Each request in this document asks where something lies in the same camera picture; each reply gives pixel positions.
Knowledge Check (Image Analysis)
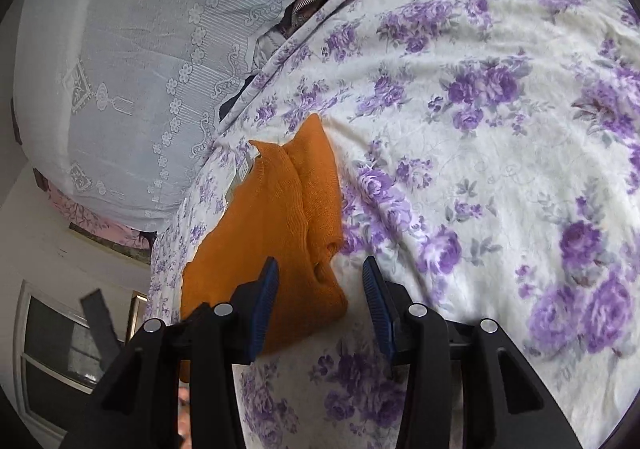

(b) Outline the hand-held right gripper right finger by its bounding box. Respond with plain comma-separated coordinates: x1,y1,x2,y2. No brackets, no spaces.
362,256,583,449

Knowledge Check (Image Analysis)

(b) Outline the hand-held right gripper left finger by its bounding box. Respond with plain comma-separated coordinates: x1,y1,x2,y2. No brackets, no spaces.
65,256,280,449

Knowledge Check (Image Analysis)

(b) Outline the orange knit cat cardigan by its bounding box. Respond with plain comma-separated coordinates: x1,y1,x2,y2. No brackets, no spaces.
179,113,349,385

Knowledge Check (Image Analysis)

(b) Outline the paper hang tag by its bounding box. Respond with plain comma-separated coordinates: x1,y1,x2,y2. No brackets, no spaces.
235,152,261,180

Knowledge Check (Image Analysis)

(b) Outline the purple floral bedsheet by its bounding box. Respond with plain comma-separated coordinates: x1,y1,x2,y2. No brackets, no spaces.
147,0,640,449

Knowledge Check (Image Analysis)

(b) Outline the pink floral cloth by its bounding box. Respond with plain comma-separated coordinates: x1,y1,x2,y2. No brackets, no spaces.
40,176,153,252

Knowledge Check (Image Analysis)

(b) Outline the white framed window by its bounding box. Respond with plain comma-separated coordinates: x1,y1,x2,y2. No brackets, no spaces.
14,279,136,430

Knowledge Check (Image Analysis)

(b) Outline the white lace cover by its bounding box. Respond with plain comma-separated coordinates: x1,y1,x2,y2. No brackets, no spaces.
15,0,346,235

